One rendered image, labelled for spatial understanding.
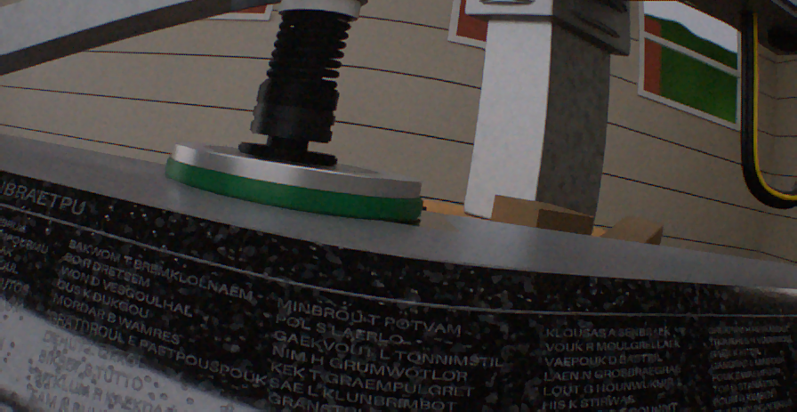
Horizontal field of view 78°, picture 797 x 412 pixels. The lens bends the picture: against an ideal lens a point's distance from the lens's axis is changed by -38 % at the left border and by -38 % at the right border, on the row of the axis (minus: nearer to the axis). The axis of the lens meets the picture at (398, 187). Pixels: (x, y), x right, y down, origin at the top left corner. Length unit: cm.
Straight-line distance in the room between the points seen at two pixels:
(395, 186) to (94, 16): 30
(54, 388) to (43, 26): 34
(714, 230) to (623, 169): 161
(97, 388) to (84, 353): 2
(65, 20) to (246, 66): 614
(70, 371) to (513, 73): 111
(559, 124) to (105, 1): 92
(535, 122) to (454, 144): 530
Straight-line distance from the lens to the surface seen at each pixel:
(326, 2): 57
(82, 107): 736
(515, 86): 130
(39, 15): 58
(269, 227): 38
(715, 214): 758
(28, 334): 35
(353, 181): 50
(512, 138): 128
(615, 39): 135
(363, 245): 38
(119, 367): 33
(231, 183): 49
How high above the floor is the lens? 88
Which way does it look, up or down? 3 degrees down
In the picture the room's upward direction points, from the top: 10 degrees clockwise
